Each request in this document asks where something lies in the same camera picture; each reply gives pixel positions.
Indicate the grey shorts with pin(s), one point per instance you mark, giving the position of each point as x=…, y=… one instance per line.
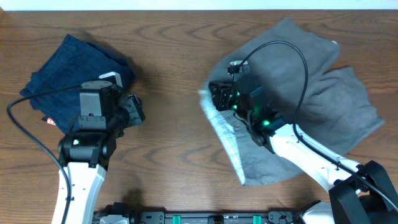
x=330, y=105

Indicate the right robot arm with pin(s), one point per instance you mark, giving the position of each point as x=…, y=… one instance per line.
x=358, y=193

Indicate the folded navy blue garment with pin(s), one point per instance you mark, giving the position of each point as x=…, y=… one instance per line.
x=73, y=63

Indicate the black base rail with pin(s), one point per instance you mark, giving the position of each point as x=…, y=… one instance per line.
x=120, y=213

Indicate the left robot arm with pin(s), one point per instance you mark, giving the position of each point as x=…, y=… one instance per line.
x=105, y=112

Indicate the black orange printed garment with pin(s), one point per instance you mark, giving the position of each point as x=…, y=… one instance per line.
x=49, y=120

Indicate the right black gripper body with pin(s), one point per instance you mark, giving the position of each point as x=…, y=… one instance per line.
x=228, y=100

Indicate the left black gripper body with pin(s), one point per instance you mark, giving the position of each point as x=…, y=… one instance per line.
x=133, y=109

